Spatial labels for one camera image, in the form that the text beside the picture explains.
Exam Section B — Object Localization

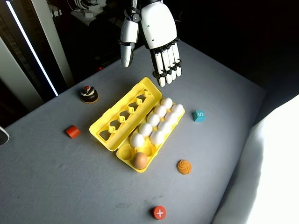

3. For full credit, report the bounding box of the orange swirl toy cookie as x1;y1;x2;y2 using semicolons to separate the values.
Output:
177;160;192;175

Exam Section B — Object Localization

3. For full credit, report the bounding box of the grey table cloth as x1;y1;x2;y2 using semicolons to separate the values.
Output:
0;39;267;224

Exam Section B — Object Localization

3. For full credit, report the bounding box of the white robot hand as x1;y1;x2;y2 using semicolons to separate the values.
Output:
119;0;183;88

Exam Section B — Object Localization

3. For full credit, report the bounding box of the red plus sign disc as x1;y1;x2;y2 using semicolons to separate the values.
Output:
151;205;167;220

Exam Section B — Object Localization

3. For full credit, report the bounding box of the red half-round block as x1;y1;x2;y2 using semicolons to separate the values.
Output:
65;125;81;139

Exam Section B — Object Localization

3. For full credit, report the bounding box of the grey panel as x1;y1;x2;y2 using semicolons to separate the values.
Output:
0;36;45;107

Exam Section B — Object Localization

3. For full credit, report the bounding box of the bright white fabric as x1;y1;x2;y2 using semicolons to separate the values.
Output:
211;94;299;224

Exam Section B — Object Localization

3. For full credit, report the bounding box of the white post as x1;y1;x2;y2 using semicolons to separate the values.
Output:
30;0;75;88

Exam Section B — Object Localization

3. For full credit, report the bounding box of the teal number five cube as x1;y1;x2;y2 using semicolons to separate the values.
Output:
192;110;206;123

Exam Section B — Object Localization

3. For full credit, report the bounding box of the brown-yellow toy egg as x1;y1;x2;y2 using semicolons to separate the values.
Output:
132;152;149;170

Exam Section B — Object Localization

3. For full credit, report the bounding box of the chocolate toy cake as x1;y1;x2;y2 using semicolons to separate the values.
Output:
80;85;99;104

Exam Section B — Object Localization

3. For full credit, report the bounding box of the yellow plastic egg box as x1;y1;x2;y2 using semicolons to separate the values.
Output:
89;77;186;173

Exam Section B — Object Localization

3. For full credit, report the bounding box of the white light strip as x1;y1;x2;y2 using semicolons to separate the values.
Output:
5;0;59;97

